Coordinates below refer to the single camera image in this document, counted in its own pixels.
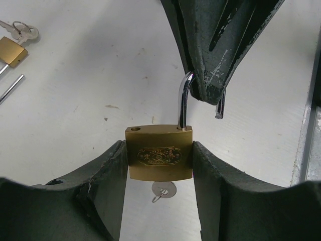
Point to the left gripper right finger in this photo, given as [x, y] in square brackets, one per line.
[233, 205]

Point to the small padlock silver keys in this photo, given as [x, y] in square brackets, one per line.
[21, 31]

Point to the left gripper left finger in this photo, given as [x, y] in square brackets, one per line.
[85, 204]

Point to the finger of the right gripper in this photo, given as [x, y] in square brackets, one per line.
[181, 16]
[239, 25]

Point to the small brass padlock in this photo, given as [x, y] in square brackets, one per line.
[11, 55]

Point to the large brass padlock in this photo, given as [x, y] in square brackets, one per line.
[163, 153]

